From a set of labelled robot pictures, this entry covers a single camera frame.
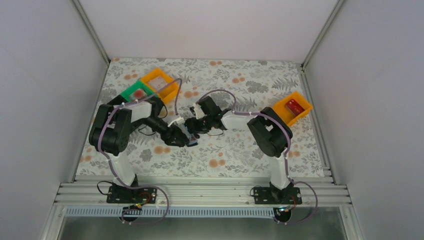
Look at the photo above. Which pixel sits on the white card in orange bin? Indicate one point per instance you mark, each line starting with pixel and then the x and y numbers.
pixel 157 83

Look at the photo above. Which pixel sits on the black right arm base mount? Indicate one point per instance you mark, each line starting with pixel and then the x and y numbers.
pixel 270 195

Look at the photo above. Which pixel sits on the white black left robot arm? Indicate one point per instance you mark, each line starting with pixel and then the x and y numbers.
pixel 113 125

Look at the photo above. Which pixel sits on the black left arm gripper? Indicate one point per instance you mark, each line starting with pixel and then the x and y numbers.
pixel 168 140

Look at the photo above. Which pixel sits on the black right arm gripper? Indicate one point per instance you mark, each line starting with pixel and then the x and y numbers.
pixel 192 127

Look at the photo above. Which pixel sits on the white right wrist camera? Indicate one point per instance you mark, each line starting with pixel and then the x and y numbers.
pixel 197 111

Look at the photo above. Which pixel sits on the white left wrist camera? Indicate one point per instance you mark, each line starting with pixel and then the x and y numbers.
pixel 177 120

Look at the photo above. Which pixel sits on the green plastic bin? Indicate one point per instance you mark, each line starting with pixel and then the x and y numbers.
pixel 137 85

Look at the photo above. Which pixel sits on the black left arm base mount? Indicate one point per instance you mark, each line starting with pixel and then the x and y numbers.
pixel 121 195

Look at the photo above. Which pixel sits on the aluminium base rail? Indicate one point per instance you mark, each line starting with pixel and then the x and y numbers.
pixel 197 197

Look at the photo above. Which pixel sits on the black leather card holder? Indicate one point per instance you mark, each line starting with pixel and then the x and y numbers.
pixel 192 139

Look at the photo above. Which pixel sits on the white red card in green bin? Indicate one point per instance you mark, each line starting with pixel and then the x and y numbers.
pixel 138 94

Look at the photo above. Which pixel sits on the red cards in bin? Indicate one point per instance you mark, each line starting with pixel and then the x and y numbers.
pixel 294 107

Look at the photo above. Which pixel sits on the orange plastic bin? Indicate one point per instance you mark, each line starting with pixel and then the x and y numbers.
pixel 286 115
pixel 169 92

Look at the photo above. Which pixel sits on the floral patterned table mat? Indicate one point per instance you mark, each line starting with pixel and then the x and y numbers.
pixel 249 86

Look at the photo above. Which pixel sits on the black plastic bin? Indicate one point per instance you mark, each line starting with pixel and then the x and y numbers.
pixel 112 101

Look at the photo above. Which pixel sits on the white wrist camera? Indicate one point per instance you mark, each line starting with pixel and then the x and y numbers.
pixel 197 111
pixel 177 120

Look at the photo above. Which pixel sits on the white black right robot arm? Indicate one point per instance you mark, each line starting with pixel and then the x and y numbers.
pixel 271 134

